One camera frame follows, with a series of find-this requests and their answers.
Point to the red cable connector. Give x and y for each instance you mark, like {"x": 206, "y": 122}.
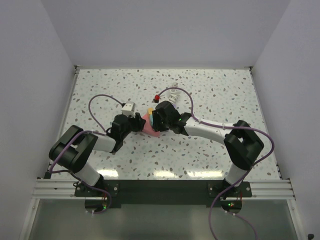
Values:
{"x": 156, "y": 98}

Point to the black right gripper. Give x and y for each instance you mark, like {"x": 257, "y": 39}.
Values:
{"x": 157, "y": 126}

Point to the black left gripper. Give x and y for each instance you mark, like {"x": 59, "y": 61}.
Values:
{"x": 139, "y": 122}

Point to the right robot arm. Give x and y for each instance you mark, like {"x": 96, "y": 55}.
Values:
{"x": 242, "y": 145}

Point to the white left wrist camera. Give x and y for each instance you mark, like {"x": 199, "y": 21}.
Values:
{"x": 128, "y": 109}

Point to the yellow plug adapter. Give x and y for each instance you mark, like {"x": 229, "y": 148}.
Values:
{"x": 150, "y": 110}

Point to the pink triangular power strip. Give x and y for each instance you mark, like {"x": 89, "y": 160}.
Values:
{"x": 147, "y": 129}

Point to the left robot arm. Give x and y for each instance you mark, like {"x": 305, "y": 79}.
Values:
{"x": 75, "y": 146}

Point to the aluminium front rail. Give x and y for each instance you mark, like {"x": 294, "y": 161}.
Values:
{"x": 256, "y": 189}

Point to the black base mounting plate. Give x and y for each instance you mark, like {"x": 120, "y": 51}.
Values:
{"x": 150, "y": 192}

